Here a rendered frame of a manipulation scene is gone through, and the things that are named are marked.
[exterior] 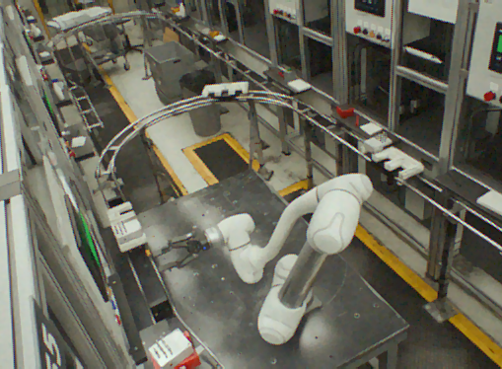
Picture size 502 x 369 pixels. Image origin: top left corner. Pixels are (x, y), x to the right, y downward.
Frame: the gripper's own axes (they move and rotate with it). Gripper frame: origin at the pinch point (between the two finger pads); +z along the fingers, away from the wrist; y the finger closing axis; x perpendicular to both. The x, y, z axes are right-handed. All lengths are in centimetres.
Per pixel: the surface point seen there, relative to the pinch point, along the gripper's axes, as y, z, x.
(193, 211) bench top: -45, -33, -78
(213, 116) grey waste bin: -92, -119, -276
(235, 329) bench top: -44, -19, 13
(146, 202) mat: -112, -18, -202
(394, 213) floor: -113, -181, -66
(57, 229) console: 69, 22, 54
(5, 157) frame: 90, 24, 56
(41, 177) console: 69, 23, 29
